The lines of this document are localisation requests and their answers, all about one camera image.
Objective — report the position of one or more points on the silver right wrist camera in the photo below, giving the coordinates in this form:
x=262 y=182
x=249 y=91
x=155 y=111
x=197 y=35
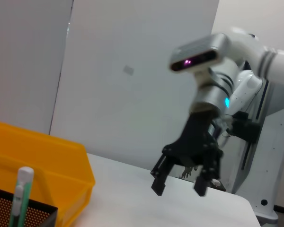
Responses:
x=198 y=52

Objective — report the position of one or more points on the yellow plastic bin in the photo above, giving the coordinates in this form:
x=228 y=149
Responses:
x=49 y=160

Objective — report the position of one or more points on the white black humanoid robot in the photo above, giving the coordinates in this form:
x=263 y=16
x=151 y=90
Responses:
x=246 y=87

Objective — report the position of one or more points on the green utility knife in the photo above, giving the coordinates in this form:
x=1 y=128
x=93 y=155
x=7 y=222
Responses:
x=21 y=189

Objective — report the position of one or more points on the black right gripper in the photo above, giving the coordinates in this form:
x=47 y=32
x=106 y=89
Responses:
x=194 y=142

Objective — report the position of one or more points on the grey tape patch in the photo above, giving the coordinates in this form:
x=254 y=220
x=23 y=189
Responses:
x=128 y=70

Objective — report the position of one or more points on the small dark floor box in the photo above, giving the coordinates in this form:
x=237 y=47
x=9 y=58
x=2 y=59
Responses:
x=217 y=184

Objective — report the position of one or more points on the black mesh pen holder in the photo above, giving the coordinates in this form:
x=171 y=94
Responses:
x=38 y=215

